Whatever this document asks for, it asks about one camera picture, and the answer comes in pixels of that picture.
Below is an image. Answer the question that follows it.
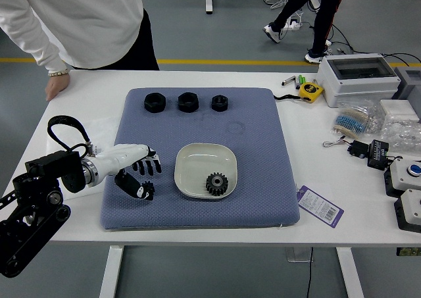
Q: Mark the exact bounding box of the black electronic module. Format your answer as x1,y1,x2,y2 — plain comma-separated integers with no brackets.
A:
366,139,391,171

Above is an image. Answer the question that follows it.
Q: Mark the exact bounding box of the white electrical enclosure box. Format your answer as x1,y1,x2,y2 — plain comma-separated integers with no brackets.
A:
317,53,401,109

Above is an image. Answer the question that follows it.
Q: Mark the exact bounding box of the big black gear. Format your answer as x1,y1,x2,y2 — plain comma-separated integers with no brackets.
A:
205,172,230,197

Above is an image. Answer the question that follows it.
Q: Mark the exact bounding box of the white square dish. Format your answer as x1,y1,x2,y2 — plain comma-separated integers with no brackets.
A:
174,142,238,199

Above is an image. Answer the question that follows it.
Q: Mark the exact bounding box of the purple barcode tag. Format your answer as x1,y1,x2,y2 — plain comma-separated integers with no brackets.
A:
295,185,345,229

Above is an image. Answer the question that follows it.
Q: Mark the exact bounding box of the grey plastic box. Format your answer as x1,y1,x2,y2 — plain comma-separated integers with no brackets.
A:
391,66,421,101

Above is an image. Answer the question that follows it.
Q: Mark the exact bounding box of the clear bag of screws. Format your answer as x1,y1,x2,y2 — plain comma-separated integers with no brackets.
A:
378,118,421,154

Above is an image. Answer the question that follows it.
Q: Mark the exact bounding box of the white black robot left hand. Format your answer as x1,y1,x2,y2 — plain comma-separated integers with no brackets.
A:
95,143,162,202

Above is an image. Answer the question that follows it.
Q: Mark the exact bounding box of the white push-button box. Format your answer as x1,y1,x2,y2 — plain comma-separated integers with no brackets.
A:
393,188,421,234

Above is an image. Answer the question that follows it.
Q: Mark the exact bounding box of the person's hand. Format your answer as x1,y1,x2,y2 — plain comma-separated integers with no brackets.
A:
45,70,70,102

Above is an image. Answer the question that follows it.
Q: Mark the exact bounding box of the black cable under table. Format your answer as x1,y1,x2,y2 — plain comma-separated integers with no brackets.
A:
305,247,314,298

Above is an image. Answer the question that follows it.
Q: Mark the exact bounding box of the blue-grey quilted mat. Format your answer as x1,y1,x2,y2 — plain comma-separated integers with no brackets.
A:
99,87,301,232

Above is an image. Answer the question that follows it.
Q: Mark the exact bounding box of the small black hex nut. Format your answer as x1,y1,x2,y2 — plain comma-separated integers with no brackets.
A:
210,94,230,112

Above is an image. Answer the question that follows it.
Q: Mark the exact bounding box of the large black hex nut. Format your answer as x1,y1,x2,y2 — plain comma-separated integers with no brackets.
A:
143,93,167,114
177,91,200,113

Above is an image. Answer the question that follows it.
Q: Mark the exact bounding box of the small black gear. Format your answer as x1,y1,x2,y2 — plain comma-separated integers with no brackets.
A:
141,181,156,199

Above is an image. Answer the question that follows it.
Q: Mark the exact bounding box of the yellow tape measure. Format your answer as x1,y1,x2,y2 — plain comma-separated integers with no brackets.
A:
272,82,326,104

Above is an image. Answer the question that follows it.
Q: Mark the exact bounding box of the blue push-button box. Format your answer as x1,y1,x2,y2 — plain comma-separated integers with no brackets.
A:
384,158,421,199

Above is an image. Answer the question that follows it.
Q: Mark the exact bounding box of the white power strip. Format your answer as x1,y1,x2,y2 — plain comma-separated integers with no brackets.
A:
283,14,303,31

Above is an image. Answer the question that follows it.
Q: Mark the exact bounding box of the walking person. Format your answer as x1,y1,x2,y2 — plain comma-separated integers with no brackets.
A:
262,0,348,64

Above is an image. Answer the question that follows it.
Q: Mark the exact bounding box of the grey under-table bracket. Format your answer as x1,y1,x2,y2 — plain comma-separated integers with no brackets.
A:
285,246,314,263

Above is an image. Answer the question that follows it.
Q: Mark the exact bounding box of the black servo with wires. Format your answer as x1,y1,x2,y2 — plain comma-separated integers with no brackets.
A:
322,139,371,160

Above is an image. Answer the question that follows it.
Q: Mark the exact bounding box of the white foam box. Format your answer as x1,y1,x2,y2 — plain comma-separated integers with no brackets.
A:
380,99,420,121

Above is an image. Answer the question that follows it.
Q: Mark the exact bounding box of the white table leg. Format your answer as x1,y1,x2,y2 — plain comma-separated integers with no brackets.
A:
335,247,365,298
98,245,125,298

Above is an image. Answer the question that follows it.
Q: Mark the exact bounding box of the clear printed plastic bag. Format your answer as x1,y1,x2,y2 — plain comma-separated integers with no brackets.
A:
45,116,121,200

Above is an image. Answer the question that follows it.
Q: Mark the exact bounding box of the bag of blue resistors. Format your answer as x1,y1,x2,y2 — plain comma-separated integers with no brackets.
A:
330,99,384,137

